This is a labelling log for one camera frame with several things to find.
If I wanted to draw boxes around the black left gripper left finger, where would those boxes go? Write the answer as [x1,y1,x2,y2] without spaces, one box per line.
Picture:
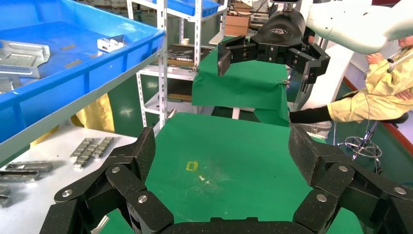
[38,126,175,234]

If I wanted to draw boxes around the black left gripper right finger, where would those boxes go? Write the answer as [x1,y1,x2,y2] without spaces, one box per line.
[288,125,413,234]

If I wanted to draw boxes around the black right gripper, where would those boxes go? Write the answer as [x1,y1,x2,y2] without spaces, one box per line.
[217,9,331,95]

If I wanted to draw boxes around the person bare hand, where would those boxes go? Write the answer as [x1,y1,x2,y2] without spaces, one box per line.
[395,90,413,101]
[366,52,385,64]

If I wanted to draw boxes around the green table cloth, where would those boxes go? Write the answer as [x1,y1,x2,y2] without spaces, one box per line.
[192,36,290,127]
[106,111,365,234]

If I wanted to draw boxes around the black stool chrome base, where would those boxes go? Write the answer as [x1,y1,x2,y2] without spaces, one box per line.
[337,112,410,175]

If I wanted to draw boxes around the brown cardboard box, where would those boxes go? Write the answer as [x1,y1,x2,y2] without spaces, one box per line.
[225,14,251,37]

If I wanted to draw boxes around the yellow woven sack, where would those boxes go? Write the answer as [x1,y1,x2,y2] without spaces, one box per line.
[30,94,116,148]

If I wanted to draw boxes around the person in yellow coat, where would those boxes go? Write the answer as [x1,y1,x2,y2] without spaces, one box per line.
[289,35,413,125]

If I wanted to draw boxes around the white slotted angle rack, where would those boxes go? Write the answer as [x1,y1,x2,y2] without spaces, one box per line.
[126,0,228,130]

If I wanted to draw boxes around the grey metal shelf rack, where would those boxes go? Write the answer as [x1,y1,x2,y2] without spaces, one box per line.
[0,48,169,164]

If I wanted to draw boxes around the dark tray of brackets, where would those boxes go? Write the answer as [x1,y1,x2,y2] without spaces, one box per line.
[166,43,203,68]

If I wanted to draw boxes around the small blue plastic bin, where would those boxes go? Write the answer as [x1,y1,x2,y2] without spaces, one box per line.
[151,0,221,19]

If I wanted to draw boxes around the brown wooden plank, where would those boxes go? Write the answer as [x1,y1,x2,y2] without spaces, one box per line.
[167,93,193,102]

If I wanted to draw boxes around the metal brackets at table edge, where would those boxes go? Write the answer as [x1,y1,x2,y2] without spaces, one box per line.
[4,160,54,173]

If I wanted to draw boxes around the large blue plastic tray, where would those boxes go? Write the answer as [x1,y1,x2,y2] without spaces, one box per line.
[0,0,166,144]

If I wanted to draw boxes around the thin white tube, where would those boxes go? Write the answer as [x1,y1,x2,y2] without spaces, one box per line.
[386,51,413,73]

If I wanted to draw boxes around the notched silver metal rail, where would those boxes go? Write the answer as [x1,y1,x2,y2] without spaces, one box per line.
[92,136,114,159]
[69,137,95,162]
[73,145,99,170]
[0,170,41,182]

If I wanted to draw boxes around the white slotted metal bracket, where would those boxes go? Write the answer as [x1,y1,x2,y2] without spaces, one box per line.
[97,35,125,53]

